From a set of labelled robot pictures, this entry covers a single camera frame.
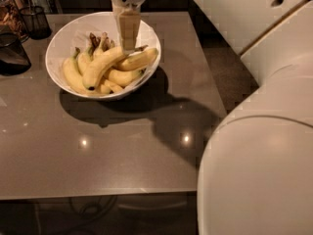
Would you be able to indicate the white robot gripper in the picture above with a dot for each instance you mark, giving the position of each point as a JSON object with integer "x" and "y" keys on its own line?
{"x": 129, "y": 13}

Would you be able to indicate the large top yellow banana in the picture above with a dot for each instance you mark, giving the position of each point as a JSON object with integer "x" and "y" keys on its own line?
{"x": 96, "y": 69}

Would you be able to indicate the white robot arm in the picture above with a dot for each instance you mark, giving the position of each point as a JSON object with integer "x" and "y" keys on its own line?
{"x": 256, "y": 172}

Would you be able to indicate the back banana with brown stem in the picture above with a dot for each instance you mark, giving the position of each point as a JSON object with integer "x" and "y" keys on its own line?
{"x": 100, "y": 44}

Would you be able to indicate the right yellow banana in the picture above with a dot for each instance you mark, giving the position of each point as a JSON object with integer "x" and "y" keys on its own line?
{"x": 138, "y": 61}

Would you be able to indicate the white ceramic bowl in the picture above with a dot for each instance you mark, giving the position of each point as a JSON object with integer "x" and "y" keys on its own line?
{"x": 76, "y": 35}

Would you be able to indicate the lower middle yellow banana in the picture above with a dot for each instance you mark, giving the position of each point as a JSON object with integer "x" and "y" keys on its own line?
{"x": 122, "y": 78}

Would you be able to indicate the bottom small yellow banana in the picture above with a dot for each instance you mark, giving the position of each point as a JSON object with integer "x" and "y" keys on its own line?
{"x": 107, "y": 87}

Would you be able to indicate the black mesh pen cup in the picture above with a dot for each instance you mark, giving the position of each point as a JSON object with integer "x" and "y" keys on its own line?
{"x": 35, "y": 21}

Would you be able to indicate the dark glass jar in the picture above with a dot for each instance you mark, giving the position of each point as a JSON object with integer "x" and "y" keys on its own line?
{"x": 10, "y": 17}

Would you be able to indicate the black dish at left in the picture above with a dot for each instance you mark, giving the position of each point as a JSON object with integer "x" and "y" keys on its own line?
{"x": 13, "y": 58}

